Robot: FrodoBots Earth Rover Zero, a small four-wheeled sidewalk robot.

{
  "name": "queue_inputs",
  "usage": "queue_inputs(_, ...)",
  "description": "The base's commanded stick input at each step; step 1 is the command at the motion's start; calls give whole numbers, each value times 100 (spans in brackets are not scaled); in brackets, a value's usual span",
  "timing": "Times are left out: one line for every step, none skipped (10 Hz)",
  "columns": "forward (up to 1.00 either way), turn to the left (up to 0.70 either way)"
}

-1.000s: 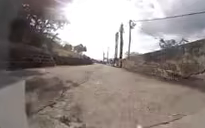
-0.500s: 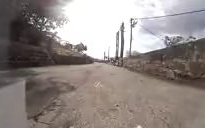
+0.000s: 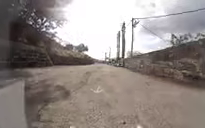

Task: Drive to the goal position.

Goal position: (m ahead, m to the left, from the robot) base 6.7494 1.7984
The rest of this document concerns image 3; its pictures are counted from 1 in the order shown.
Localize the thick dark pole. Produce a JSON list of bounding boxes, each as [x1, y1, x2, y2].
[[116, 30, 122, 65], [121, 21, 127, 67]]

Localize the small dark tree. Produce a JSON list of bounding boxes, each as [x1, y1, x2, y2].
[[64, 42, 90, 54]]

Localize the grey concrete road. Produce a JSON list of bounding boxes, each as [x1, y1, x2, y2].
[[0, 63, 205, 128]]

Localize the thin pole with crossarm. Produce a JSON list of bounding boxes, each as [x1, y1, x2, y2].
[[130, 17, 141, 59]]

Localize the bare branchy trees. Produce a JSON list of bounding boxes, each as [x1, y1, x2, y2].
[[9, 0, 70, 42]]

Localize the stone retaining wall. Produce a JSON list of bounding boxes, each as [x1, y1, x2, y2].
[[0, 34, 96, 71]]

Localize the rough grey stone wall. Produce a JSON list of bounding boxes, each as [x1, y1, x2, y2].
[[123, 35, 205, 83]]

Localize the sparse tree behind wall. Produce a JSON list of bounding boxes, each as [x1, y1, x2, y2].
[[169, 31, 205, 47]]

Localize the overhead wires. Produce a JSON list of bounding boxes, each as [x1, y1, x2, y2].
[[124, 5, 205, 46]]

